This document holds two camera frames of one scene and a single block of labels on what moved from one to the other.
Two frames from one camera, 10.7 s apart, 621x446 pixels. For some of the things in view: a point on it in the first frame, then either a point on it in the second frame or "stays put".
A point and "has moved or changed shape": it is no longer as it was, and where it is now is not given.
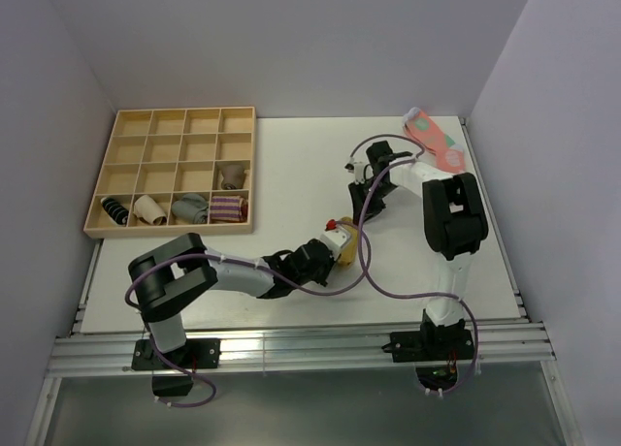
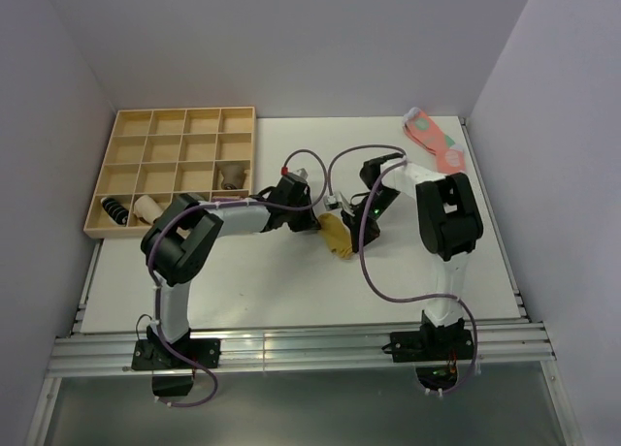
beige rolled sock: x=147 y=210 stays put
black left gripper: x=321 y=279 → x=309 y=222
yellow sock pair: x=347 y=254 has moved or changed shape
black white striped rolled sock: x=117 y=213 stays put
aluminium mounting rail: x=114 y=355 stays put
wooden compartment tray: x=177 y=173 stays put
